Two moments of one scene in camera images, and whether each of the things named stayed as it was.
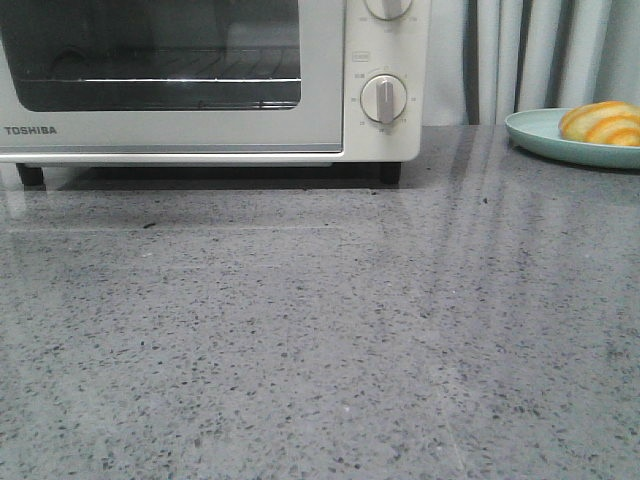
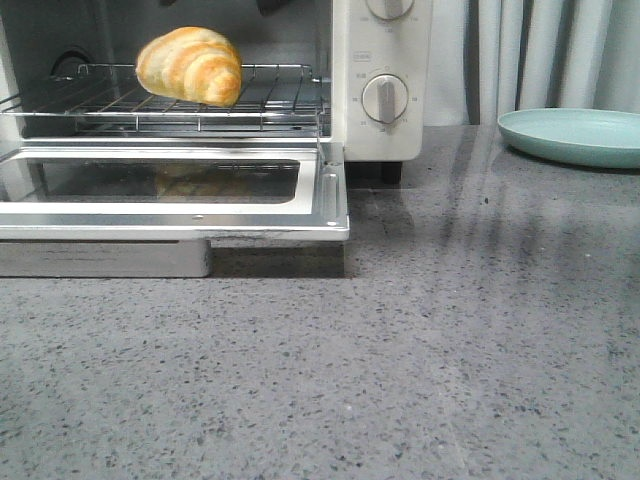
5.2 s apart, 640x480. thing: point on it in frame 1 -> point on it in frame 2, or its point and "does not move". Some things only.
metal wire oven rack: x=173 y=65 -> x=113 y=98
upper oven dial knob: x=387 y=9 does not move
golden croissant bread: x=605 y=121 -> x=191 y=63
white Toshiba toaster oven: x=210 y=82 does not move
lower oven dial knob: x=383 y=97 does not move
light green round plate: x=540 y=130 does not move
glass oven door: x=172 y=76 -> x=150 y=209
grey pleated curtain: x=485 y=60 does not move
